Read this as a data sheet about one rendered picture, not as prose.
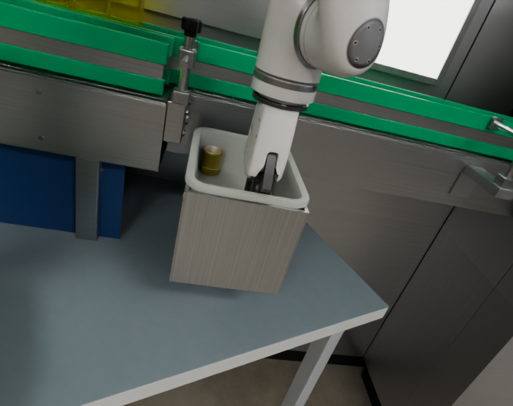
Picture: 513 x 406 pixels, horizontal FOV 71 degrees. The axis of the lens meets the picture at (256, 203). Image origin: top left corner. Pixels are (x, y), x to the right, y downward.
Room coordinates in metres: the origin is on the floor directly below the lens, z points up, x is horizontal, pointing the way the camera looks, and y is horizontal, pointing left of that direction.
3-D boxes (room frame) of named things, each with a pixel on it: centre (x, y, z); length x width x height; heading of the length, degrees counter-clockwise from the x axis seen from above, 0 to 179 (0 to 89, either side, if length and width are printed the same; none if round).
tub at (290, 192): (0.52, 0.03, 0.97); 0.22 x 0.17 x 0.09; 13
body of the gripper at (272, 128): (0.48, 0.01, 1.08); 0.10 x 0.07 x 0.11; 11
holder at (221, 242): (0.55, 0.04, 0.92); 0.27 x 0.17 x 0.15; 13
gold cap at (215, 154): (0.59, 0.10, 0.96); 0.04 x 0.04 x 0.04
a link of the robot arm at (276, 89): (0.48, 0.01, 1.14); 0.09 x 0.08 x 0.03; 11
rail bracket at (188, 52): (0.59, 0.17, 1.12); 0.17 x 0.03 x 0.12; 13
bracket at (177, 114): (0.61, 0.17, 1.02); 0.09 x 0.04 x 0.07; 13
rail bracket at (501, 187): (0.74, -0.46, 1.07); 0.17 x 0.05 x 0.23; 13
